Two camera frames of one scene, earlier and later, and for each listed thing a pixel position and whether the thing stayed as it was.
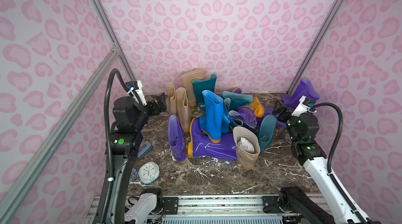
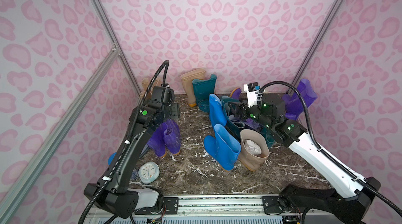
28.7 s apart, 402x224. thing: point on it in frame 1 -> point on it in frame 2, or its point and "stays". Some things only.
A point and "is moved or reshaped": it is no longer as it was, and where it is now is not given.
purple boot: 305,88 stays
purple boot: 200,145 -> 171,136
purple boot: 177,140 -> 157,142
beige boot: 187,78 stays
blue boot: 214,123 is moved or reshaped
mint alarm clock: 148,172 stays
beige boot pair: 183,110 -> 157,82
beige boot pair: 171,100 -> 145,83
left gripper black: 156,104 -> 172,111
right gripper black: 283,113 -> 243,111
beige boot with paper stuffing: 247,146 is moved or reshaped
